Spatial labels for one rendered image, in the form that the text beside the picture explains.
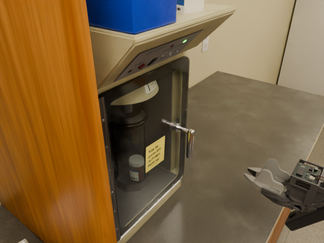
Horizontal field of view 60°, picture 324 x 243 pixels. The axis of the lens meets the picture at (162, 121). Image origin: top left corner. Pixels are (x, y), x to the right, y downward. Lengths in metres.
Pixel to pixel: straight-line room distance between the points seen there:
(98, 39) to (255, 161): 0.82
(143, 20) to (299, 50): 3.22
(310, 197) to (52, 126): 0.51
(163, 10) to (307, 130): 1.06
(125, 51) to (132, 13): 0.05
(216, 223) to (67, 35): 0.68
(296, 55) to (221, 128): 2.42
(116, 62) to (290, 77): 3.32
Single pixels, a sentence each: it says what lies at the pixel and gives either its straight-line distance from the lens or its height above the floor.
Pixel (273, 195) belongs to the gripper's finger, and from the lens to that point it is 0.67.
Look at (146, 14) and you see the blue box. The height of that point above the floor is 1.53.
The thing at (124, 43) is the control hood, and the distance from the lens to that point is 0.40.
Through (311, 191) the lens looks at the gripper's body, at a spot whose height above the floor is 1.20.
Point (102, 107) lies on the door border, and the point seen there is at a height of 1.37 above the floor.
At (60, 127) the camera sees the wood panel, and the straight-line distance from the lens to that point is 0.44.
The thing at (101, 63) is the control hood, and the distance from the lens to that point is 0.44.
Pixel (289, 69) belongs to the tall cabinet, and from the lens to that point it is 3.64.
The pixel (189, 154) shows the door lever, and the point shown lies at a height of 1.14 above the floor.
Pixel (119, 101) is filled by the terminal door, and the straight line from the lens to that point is 0.54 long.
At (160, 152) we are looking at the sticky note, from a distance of 0.73.
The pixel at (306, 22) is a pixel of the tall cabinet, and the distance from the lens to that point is 3.49.
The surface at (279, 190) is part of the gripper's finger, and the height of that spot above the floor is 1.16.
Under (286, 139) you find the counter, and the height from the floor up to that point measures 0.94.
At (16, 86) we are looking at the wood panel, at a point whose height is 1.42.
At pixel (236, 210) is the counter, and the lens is 0.91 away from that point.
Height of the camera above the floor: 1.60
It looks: 31 degrees down
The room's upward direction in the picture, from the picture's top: straight up
